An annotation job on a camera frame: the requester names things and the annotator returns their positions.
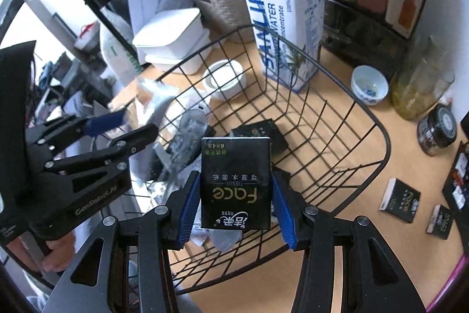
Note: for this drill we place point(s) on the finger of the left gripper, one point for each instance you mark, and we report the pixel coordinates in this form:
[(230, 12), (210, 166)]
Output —
[(102, 124), (135, 140)]

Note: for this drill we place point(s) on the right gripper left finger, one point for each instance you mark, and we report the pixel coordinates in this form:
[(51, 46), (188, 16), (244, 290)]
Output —
[(190, 196)]

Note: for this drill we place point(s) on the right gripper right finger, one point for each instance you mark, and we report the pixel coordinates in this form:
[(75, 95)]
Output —
[(284, 216)]

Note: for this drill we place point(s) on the black Face tissue pack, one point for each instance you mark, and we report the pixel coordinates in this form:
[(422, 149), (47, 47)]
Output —
[(400, 200), (440, 222), (263, 128), (235, 183)]

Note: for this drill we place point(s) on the person's left hand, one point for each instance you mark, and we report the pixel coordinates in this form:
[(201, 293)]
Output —
[(62, 252)]

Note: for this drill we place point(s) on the white lidded container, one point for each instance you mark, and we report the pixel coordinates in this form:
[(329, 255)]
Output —
[(172, 35)]

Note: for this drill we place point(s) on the white round bowl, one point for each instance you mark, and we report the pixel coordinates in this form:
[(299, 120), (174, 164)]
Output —
[(225, 80)]

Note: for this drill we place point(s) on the blue white ceramic cup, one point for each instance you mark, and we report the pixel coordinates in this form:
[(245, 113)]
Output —
[(369, 85)]

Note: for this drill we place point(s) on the black mechanical keyboard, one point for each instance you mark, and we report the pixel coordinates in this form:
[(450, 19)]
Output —
[(455, 189)]

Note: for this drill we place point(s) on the dark glass sauce jar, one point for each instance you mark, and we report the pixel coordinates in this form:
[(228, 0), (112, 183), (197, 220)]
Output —
[(437, 130)]

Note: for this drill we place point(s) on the pink desk mat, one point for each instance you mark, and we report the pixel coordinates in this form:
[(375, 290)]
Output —
[(453, 297)]

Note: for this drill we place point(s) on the clear glass jar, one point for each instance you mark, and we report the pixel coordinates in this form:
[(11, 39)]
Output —
[(422, 80)]

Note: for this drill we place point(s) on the blue white drink carton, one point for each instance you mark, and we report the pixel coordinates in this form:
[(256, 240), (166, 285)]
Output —
[(288, 35)]

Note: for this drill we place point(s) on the black wire basket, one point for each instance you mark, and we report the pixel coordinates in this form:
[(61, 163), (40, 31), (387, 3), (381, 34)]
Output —
[(330, 145)]

